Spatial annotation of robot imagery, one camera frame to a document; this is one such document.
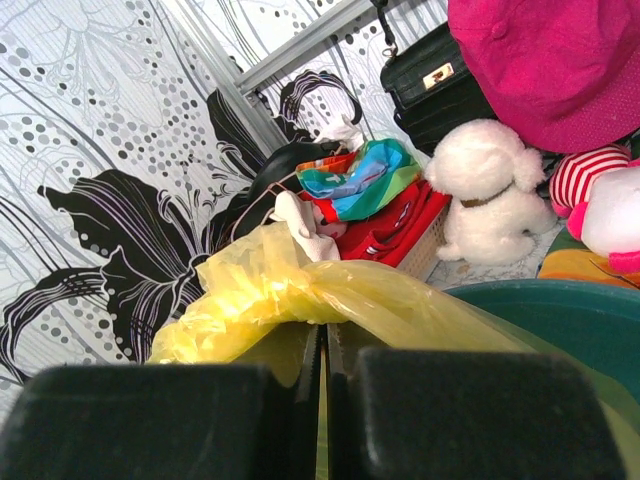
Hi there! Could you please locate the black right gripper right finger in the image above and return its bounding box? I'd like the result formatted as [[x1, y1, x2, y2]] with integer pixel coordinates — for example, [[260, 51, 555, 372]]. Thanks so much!
[[324, 322, 396, 480]]

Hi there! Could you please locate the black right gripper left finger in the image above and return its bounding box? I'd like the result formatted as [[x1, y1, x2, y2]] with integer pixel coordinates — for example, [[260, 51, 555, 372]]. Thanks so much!
[[237, 323, 321, 479]]

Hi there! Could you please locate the yellow plastic trash bag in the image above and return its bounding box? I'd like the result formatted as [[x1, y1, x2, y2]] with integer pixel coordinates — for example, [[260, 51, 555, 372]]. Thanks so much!
[[147, 222, 640, 480]]

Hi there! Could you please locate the cream canvas tote bag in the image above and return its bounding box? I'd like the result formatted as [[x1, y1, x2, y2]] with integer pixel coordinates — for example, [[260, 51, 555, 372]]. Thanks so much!
[[270, 191, 341, 262]]

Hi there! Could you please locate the teal plastic trash bin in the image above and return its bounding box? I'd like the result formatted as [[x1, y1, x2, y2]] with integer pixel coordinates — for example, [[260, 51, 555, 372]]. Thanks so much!
[[446, 279, 639, 397]]

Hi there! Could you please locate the magenta fuzzy bag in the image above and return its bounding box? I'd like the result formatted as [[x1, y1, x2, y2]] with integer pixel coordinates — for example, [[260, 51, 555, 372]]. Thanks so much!
[[448, 0, 639, 153]]

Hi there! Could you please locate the red garment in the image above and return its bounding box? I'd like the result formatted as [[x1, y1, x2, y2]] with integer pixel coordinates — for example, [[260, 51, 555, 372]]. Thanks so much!
[[312, 179, 454, 269]]

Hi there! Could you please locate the colourful silk scarf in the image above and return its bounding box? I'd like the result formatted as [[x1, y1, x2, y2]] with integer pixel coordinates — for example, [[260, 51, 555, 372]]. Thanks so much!
[[295, 138, 422, 223]]

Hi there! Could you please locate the black hat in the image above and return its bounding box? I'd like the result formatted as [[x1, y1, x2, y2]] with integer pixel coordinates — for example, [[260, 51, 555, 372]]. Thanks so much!
[[204, 141, 348, 253]]

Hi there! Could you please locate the white plush lamb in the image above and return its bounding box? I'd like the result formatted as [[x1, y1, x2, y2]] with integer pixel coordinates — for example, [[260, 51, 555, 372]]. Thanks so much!
[[425, 119, 556, 265]]

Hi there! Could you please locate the black leather handbag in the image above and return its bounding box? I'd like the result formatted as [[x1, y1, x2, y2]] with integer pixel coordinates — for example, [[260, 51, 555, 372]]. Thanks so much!
[[372, 1, 496, 156]]

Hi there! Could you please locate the pink striped plush doll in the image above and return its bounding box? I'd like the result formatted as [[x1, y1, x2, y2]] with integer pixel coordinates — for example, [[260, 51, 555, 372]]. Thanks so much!
[[549, 143, 639, 274]]

